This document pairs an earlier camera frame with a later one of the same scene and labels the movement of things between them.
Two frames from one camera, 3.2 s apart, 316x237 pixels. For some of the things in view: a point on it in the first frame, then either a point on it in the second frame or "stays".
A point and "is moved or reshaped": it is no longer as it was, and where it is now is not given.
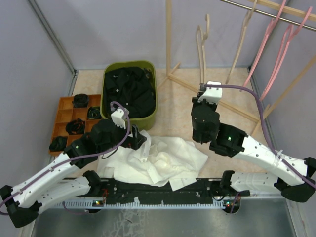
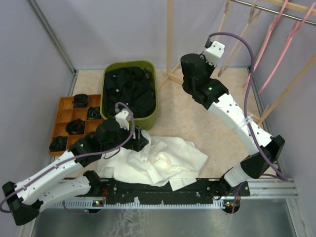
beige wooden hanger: x=201 y=39 -> x=227 y=8
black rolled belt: x=76 y=127 stays
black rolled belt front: x=58 y=143 stays
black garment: x=134 y=87 stays
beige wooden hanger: x=246 y=19 is moved or reshaped
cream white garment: x=159 y=161 stays
